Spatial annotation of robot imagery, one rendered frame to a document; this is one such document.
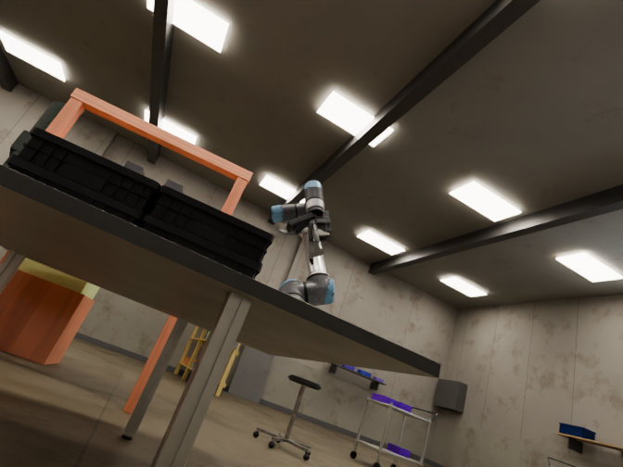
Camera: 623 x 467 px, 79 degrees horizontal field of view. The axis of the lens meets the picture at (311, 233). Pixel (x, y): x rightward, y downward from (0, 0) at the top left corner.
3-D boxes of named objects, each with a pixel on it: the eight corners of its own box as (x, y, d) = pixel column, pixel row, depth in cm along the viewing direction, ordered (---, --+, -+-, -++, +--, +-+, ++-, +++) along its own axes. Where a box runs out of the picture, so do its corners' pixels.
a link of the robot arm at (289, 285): (280, 316, 174) (278, 299, 186) (309, 312, 175) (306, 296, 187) (277, 293, 169) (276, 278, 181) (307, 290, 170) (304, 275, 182)
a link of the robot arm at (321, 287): (305, 311, 179) (293, 222, 212) (336, 308, 181) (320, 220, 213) (305, 299, 170) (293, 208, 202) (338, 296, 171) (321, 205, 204)
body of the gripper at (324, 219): (332, 231, 142) (329, 207, 149) (310, 230, 141) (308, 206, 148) (328, 243, 148) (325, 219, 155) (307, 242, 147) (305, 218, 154)
